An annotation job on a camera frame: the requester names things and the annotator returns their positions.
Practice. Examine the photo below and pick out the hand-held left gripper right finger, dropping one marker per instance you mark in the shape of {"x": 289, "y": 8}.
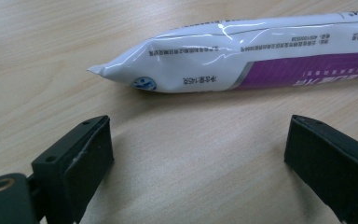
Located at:
{"x": 332, "y": 168}

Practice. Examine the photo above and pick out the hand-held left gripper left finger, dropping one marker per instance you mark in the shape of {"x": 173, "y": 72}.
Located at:
{"x": 74, "y": 165}

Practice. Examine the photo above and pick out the white and purple toothpaste tube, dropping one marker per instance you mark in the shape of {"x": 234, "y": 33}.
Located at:
{"x": 230, "y": 62}

